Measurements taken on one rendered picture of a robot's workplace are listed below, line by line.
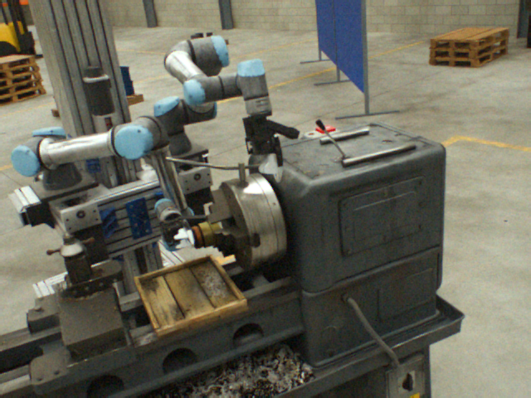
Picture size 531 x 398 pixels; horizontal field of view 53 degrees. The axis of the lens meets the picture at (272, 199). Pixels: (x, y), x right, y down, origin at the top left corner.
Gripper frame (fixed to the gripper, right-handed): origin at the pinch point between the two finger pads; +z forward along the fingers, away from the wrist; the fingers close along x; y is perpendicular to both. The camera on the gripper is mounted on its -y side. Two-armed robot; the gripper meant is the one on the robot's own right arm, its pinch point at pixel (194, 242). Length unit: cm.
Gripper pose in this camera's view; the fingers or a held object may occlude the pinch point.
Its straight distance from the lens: 175.1
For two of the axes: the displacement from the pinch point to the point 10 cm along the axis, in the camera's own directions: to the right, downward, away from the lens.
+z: 4.0, 3.4, -8.5
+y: -9.1, 2.5, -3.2
